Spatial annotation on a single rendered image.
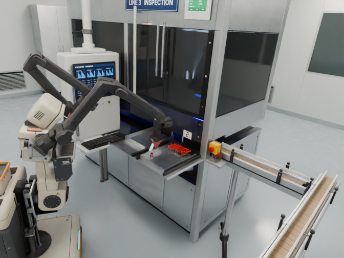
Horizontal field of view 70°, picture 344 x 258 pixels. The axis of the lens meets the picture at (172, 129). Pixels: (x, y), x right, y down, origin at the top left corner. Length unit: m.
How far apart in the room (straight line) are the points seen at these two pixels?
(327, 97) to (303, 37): 1.36
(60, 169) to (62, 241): 0.70
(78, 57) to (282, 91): 5.15
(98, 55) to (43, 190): 1.16
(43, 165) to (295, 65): 5.59
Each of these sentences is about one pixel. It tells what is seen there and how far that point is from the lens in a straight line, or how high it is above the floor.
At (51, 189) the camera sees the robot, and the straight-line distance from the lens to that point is 1.76.
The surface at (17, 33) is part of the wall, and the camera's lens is 6.76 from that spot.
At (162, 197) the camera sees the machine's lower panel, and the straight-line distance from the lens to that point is 2.49.
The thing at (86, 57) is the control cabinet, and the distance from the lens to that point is 2.21.
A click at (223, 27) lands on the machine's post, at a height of 1.82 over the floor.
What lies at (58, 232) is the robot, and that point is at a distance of 2.25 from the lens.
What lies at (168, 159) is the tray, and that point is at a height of 0.88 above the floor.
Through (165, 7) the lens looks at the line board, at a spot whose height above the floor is 1.93.
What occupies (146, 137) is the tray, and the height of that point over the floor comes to 0.88.
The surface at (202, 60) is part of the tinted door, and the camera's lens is 1.78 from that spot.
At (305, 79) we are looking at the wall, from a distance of 6.29.
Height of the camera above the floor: 1.82
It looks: 23 degrees down
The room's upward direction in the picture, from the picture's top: 4 degrees clockwise
